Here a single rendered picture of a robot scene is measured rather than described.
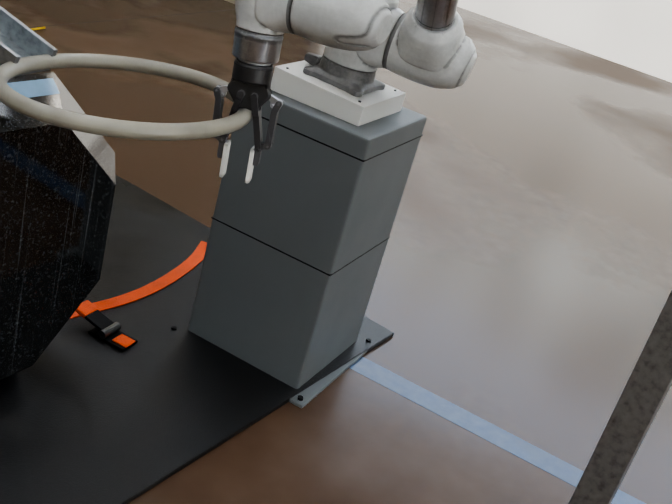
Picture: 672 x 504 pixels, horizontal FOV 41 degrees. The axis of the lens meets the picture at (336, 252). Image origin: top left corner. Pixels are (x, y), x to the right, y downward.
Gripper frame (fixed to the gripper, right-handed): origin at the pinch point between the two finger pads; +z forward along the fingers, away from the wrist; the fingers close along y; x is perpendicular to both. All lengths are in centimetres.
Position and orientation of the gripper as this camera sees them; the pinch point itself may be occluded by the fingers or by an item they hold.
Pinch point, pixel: (237, 162)
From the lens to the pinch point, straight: 177.0
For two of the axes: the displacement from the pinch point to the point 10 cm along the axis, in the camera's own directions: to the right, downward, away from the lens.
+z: -2.0, 9.0, 3.8
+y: -9.7, -2.3, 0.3
